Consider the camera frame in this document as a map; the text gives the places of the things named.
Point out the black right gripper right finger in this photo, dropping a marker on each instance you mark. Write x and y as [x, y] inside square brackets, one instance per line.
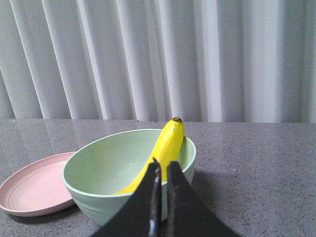
[188, 216]

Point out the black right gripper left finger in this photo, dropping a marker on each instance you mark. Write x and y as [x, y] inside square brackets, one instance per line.
[140, 216]

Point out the yellow banana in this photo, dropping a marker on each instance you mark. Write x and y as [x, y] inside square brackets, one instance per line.
[167, 149]

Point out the green bowl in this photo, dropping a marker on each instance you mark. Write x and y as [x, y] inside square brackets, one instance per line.
[96, 172]

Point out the pink plate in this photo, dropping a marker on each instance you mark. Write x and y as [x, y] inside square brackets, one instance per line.
[37, 189]

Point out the white curtain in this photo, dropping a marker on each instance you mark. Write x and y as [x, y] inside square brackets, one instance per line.
[151, 60]

